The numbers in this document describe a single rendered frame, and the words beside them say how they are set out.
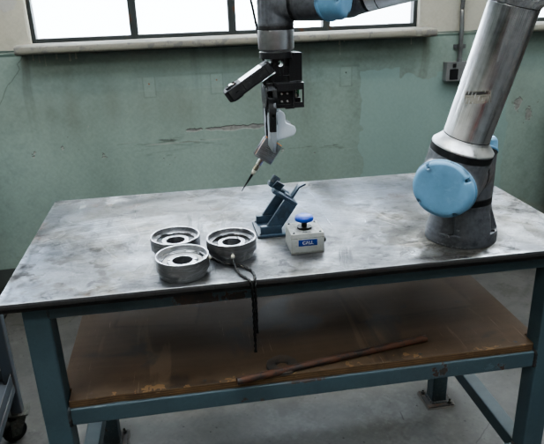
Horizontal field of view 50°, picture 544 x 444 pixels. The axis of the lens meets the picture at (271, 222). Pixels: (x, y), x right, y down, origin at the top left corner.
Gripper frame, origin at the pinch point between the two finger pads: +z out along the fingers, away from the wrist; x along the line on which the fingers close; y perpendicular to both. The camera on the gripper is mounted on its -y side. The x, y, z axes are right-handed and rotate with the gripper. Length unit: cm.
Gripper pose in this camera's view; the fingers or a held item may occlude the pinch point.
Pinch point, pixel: (269, 145)
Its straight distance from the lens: 130.5
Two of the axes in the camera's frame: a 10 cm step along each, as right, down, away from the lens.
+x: -1.6, -3.5, 9.2
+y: 9.9, -0.9, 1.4
